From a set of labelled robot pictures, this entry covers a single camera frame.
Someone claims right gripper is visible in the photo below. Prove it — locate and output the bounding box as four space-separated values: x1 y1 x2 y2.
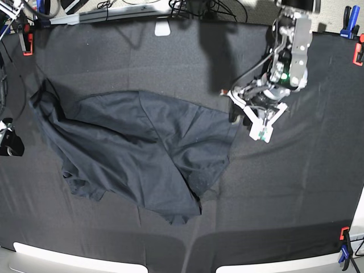
1 118 24 156

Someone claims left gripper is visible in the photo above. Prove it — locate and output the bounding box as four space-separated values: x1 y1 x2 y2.
220 76 289 142

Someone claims dark grey t-shirt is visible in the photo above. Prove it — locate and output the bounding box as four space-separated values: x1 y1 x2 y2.
30 85 239 225

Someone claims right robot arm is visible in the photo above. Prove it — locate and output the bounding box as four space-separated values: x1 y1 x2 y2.
1 1 26 156

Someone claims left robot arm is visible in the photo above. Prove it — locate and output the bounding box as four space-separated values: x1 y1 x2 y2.
220 1 321 143

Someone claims black table cloth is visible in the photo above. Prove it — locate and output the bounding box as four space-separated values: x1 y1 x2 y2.
1 20 363 272

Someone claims red black clamp far left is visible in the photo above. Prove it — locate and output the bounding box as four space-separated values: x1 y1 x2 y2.
16 23 34 56

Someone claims red clamp far right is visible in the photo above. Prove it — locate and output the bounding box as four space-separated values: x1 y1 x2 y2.
353 34 364 67

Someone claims blue clamp far right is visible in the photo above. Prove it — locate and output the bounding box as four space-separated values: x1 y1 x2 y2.
340 5 360 39

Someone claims red blue clamp near right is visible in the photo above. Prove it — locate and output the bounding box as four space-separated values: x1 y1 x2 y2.
338 226 360 273

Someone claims black cable bundle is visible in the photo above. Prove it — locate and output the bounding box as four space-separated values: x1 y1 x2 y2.
168 0 248 23

